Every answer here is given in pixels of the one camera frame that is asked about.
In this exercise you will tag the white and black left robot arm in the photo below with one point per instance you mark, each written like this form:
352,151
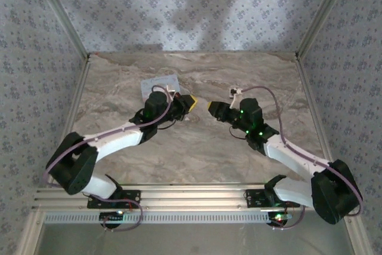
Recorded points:
119,140

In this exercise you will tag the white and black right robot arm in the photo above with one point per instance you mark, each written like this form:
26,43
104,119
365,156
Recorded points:
298,159

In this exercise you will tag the right controller board green light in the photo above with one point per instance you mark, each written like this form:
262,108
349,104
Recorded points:
280,217

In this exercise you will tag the aluminium table side rail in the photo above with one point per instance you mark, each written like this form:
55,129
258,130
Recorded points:
76,96
311,102

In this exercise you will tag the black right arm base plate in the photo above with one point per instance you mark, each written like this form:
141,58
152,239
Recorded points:
253,198

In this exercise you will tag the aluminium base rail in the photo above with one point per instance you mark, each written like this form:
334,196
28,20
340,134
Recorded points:
191,196

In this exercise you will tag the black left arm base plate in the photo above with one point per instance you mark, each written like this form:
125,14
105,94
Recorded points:
131,196

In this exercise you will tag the aluminium corner post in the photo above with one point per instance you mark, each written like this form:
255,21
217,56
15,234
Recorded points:
64,19
320,16

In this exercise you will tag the aluminium frame leg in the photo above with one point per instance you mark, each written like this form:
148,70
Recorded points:
31,231
358,237

